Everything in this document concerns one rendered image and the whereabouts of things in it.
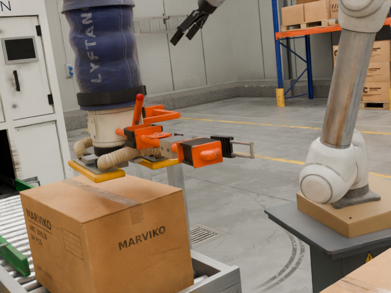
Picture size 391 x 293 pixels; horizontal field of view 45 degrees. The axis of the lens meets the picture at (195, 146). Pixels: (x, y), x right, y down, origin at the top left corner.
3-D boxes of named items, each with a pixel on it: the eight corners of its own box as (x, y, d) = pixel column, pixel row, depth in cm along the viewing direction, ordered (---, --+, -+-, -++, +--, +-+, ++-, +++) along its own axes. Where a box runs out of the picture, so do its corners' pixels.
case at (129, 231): (36, 280, 204) (18, 191, 196) (117, 249, 228) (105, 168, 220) (101, 336, 157) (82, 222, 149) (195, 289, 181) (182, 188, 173)
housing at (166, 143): (159, 156, 124) (157, 139, 123) (182, 150, 127) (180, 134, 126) (171, 160, 118) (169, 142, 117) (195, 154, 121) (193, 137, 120)
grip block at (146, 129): (124, 146, 143) (121, 127, 142) (154, 140, 147) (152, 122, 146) (135, 150, 136) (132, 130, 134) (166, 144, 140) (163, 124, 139)
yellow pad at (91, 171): (68, 165, 173) (66, 152, 172) (94, 160, 178) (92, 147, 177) (95, 183, 144) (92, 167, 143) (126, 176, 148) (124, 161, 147)
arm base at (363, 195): (354, 181, 197) (354, 168, 195) (382, 199, 176) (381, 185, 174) (312, 189, 195) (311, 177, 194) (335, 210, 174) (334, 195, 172)
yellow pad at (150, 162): (117, 155, 182) (115, 142, 181) (141, 150, 186) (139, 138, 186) (152, 170, 152) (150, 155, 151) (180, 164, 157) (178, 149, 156)
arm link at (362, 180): (374, 176, 183) (370, 121, 178) (361, 194, 169) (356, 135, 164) (333, 174, 193) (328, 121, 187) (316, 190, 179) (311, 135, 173)
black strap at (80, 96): (70, 104, 165) (68, 92, 165) (132, 95, 176) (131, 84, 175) (88, 107, 146) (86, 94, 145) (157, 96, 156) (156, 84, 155)
